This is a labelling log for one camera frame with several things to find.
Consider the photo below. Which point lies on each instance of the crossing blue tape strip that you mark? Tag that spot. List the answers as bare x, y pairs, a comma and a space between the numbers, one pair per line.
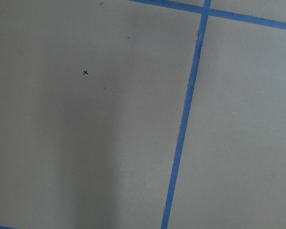
216, 13

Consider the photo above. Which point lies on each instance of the long blue tape strip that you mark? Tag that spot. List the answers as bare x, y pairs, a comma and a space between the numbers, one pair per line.
185, 115

